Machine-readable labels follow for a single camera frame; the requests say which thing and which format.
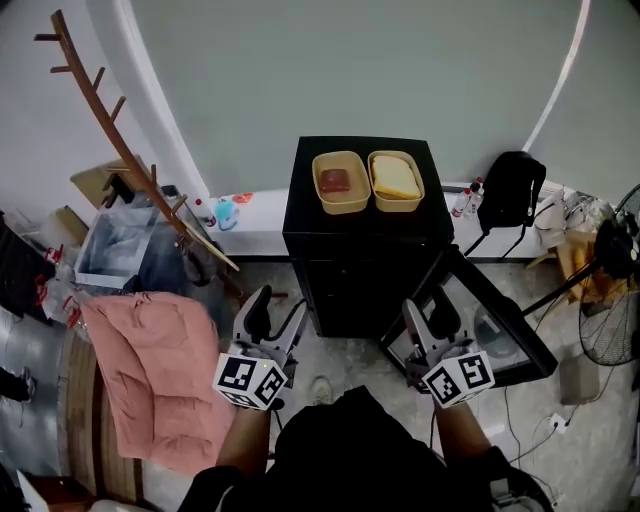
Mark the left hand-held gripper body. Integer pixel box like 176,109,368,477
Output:
211,338,298,413

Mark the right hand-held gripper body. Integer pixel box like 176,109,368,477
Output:
403,337,497,410

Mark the black cabinet with glass door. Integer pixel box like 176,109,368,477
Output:
282,135,559,389

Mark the tan tray with yellow bread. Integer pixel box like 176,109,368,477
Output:
367,150,426,213

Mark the tan tray with red food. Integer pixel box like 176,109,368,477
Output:
311,150,372,216

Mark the person's left forearm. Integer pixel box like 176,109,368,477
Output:
217,405,274,474

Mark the person's right forearm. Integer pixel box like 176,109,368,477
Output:
432,399,494,466

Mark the person's white shoe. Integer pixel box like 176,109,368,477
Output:
310,374,333,407

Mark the dark grey hanging cloth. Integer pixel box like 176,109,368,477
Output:
180,239,221,287

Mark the pink quilted cushion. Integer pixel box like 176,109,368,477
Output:
79,291,236,476

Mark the blue plastic item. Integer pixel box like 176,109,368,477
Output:
215,198,241,232

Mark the red-capped bottle red label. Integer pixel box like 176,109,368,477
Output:
193,198,217,229

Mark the small clear plastic bottle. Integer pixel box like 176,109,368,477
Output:
451,187,472,219
463,182,486,221

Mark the grey box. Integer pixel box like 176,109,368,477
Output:
558,352,601,406

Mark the person's black clothing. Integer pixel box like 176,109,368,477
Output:
177,384,554,512

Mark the light wooden chair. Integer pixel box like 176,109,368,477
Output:
524,239,626,306

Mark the black backpack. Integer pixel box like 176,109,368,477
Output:
464,150,547,261

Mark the yellow ribbed cushion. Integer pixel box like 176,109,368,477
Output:
574,244,601,301

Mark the white tote bag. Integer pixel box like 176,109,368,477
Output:
533,187,601,246

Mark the clear glass tank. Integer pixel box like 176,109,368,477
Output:
73,204,226,289

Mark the brown wooden board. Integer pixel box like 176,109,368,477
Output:
62,329,146,504

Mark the black standing fan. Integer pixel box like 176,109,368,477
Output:
522,184,640,369

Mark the white grey yellow cushion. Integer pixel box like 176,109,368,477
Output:
89,497,146,512

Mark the pack of water bottles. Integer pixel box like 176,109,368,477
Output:
34,244,96,331

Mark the black bag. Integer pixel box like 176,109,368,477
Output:
0,212,56,321

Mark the wooden coat rack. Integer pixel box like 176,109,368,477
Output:
33,8,289,301

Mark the grey roller blind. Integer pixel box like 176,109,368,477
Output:
119,0,591,199
524,0,640,206

